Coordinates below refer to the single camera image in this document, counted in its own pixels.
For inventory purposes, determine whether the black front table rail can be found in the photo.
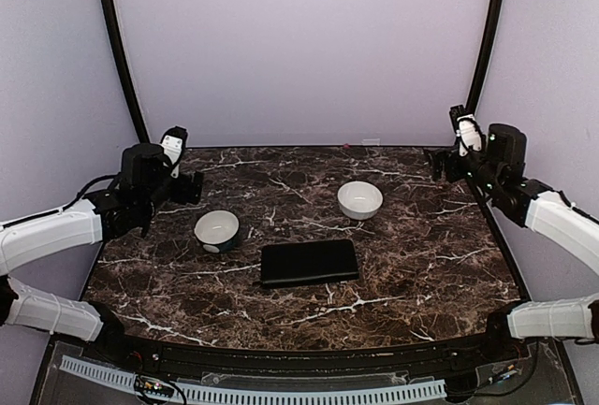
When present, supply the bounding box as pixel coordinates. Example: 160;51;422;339
55;320;534;381

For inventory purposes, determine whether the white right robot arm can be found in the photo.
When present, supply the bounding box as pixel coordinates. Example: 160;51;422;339
425;105;598;362

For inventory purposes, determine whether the black left corner post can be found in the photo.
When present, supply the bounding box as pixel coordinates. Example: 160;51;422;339
100;0;150;143

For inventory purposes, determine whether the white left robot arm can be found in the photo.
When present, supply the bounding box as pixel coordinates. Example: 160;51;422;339
1;171;204;364

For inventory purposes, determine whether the black zippered tool case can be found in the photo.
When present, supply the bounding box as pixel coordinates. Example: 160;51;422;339
253;239;359;289

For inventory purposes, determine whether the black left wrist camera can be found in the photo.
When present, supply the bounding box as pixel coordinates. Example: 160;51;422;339
121;143;172;185

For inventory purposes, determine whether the black corner post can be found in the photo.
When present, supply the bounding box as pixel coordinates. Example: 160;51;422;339
465;0;503;114
100;0;150;143

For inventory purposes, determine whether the clear tape on wall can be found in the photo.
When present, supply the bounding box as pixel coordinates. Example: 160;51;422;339
361;138;380;146

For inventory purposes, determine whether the white slotted cable duct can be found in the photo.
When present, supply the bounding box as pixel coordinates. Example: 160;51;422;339
58;355;447;404

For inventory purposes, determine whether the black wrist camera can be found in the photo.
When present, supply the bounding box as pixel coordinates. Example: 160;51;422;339
121;143;172;185
487;123;527;169

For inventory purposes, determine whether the black right corner post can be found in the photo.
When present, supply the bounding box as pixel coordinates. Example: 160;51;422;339
465;0;503;114

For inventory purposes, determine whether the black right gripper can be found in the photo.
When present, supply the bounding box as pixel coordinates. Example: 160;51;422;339
425;143;503;195

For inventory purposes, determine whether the plain white bowl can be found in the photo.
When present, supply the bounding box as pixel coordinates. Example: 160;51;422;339
337;181;383;221

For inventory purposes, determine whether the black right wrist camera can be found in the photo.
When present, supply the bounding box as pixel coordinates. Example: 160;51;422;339
487;123;527;169

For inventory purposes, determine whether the white bowl with blue rim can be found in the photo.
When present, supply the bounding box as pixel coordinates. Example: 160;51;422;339
194;210;241;253

